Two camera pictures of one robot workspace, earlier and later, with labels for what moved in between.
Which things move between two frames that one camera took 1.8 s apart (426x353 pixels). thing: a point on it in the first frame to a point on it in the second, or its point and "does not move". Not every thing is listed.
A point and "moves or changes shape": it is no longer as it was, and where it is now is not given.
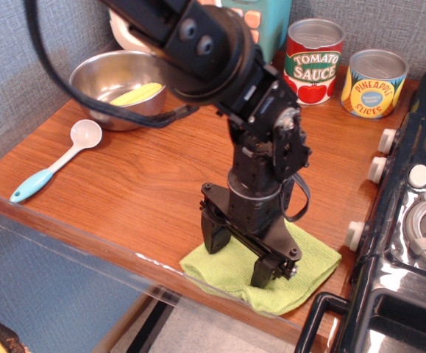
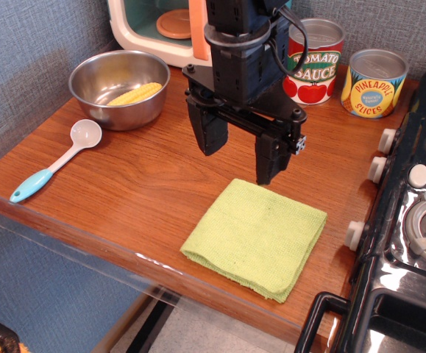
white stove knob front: [354, 234] does not move
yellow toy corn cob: [137, 94] does not move
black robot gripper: [252, 212] to [250, 65]
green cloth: [229, 273] moves or changes shape
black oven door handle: [321, 303] does not move
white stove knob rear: [386, 140] does not move
